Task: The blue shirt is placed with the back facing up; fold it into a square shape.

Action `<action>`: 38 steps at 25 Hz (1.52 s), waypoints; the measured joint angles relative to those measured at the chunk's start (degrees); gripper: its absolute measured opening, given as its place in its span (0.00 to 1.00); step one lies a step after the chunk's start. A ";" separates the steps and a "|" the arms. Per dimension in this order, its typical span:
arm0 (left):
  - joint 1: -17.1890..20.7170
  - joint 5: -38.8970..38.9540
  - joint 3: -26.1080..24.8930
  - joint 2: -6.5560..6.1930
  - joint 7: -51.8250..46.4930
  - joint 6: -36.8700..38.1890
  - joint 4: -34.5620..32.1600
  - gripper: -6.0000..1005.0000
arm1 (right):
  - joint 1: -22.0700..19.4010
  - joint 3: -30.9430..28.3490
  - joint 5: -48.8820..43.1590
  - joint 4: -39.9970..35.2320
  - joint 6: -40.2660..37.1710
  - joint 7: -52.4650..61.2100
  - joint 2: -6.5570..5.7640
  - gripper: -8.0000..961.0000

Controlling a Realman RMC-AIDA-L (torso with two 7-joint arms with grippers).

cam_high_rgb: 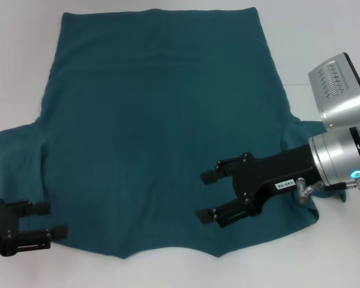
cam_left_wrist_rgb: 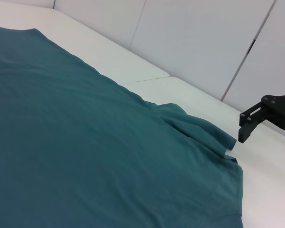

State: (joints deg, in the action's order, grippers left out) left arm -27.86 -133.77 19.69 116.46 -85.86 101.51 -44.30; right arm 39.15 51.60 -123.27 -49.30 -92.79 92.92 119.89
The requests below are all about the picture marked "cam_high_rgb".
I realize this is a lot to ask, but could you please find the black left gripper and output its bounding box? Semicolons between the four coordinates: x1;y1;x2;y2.
0;197;68;257

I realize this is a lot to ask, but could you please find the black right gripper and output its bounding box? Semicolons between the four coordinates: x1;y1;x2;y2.
195;144;321;229

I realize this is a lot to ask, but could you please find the teal blue shirt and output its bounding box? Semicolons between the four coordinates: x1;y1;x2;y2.
0;8;347;260

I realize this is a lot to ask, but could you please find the right gripper cable with plugs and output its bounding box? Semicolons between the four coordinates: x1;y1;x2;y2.
296;175;360;201

